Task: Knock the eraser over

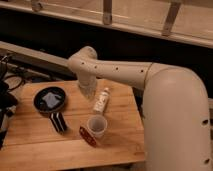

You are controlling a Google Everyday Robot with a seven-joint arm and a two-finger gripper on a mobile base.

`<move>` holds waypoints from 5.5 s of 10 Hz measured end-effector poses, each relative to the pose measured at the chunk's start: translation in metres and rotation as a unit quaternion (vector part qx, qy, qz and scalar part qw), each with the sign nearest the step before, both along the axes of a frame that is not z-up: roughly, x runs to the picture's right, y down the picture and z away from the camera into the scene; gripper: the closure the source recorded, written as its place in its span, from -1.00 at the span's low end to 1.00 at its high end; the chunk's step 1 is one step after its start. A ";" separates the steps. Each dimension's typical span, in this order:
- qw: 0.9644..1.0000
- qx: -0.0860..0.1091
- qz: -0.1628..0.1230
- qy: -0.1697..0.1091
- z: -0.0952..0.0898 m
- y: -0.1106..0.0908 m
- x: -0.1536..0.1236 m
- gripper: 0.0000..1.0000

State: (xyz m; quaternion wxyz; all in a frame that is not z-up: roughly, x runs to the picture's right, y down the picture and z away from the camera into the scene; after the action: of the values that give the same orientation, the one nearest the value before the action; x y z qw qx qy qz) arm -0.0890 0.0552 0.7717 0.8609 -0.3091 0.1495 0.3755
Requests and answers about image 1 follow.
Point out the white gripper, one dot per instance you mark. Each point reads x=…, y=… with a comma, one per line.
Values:
x=89, y=90

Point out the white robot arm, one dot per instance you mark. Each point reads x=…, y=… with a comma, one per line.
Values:
x=175, y=107

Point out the white tube bottle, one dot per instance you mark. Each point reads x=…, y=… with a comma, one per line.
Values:
x=102, y=101

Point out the clear plastic cup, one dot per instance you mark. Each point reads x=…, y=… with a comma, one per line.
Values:
x=97, y=125

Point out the grey cloth in pan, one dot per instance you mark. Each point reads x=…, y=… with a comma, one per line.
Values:
x=52, y=100

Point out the black round frying pan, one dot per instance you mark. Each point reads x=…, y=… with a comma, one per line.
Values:
x=41, y=105

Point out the black equipment with cables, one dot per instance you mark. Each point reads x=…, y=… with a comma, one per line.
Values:
x=7, y=100

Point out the metal rail bracket middle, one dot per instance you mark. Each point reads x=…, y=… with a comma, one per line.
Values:
x=107, y=12

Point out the metal rail bracket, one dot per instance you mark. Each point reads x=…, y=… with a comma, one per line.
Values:
x=171, y=17
x=107, y=12

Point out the metal rail bracket right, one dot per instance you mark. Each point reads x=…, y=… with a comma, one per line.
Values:
x=171, y=17

